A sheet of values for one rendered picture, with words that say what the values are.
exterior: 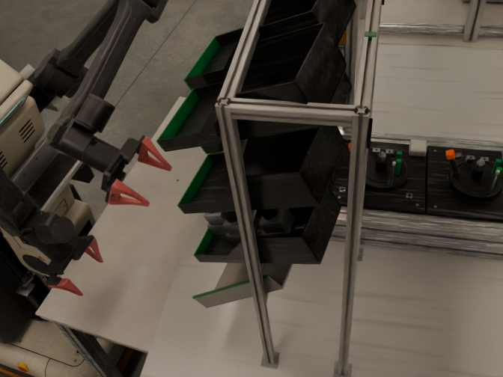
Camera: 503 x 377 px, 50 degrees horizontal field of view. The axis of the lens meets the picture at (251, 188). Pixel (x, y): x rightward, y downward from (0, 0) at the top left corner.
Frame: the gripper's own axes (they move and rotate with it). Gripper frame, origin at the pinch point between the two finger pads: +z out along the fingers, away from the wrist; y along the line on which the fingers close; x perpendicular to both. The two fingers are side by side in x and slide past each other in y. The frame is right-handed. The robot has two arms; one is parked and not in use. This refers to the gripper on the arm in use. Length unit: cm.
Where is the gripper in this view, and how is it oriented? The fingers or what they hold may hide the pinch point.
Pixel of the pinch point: (156, 184)
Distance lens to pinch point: 109.1
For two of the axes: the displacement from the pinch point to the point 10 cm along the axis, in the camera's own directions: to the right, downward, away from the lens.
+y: 3.5, -7.3, 5.9
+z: 8.9, 4.6, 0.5
